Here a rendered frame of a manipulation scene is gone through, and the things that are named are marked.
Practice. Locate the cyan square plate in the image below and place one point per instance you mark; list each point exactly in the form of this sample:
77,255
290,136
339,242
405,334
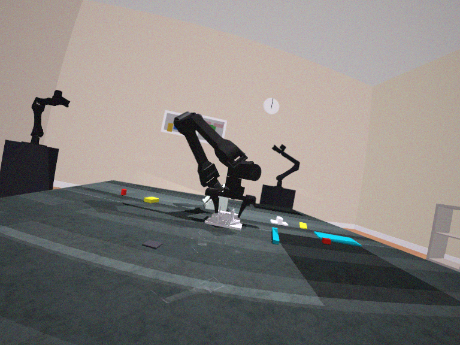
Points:
337,239

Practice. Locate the cyan long flat bar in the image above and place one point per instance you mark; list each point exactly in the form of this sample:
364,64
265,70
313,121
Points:
275,236

